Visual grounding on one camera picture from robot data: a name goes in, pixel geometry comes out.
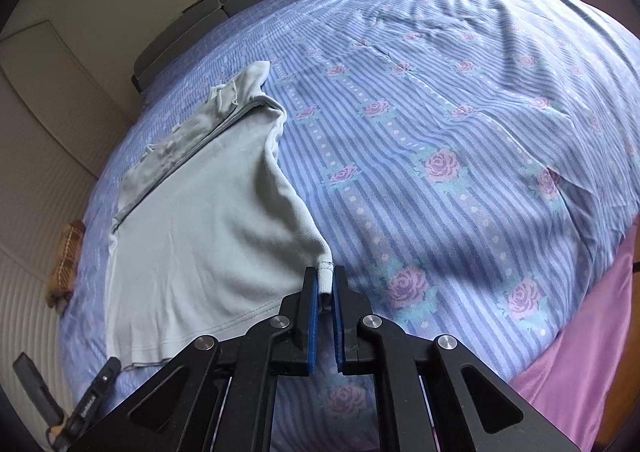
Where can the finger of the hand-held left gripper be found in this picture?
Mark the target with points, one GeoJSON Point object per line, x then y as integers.
{"type": "Point", "coordinates": [92, 399]}
{"type": "Point", "coordinates": [35, 384]}

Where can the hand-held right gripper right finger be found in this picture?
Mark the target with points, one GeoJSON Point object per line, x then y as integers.
{"type": "Point", "coordinates": [340, 332]}

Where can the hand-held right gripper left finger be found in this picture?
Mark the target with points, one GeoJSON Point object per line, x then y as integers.
{"type": "Point", "coordinates": [312, 327]}

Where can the light green shirt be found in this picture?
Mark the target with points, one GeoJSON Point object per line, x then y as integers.
{"type": "Point", "coordinates": [210, 242]}

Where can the blue striped floral bed sheet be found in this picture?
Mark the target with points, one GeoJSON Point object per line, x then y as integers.
{"type": "Point", "coordinates": [450, 131]}

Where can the pink sheet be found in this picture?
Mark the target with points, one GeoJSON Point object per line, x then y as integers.
{"type": "Point", "coordinates": [575, 357]}

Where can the wooden bed frame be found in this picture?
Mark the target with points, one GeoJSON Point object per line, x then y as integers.
{"type": "Point", "coordinates": [625, 392]}

